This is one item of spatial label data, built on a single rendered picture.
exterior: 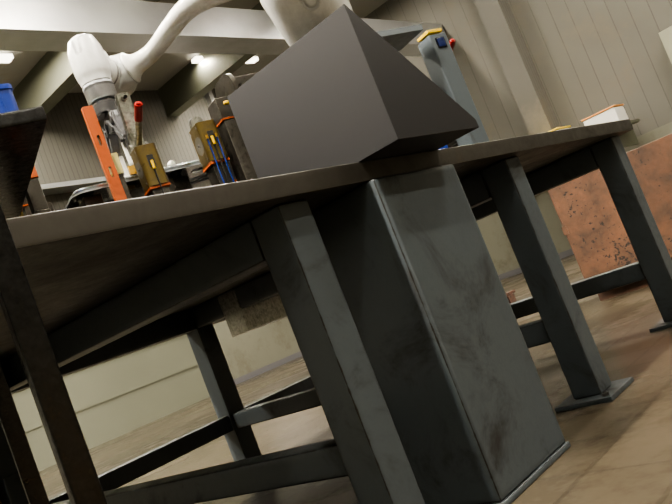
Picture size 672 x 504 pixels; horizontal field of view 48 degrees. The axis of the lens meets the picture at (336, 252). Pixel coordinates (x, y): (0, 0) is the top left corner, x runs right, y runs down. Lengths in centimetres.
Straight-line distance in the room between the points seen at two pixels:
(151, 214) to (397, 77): 60
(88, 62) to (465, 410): 148
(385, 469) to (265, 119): 75
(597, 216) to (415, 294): 262
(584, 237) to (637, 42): 635
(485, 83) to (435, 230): 946
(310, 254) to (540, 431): 64
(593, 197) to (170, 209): 308
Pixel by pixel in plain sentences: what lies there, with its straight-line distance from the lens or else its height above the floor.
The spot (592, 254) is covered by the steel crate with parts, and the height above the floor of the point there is 25.
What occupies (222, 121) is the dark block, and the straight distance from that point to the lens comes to 215.
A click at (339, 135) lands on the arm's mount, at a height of 76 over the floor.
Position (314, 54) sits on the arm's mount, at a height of 93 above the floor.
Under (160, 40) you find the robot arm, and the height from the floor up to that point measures 139.
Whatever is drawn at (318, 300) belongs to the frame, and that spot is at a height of 48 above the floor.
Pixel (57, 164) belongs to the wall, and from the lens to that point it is 1037.
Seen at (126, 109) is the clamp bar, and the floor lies 117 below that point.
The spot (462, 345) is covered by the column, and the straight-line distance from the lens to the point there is 149.
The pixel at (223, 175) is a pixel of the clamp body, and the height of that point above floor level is 91.
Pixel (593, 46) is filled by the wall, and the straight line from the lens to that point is 1035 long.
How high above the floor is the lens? 45
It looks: 4 degrees up
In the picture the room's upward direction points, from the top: 21 degrees counter-clockwise
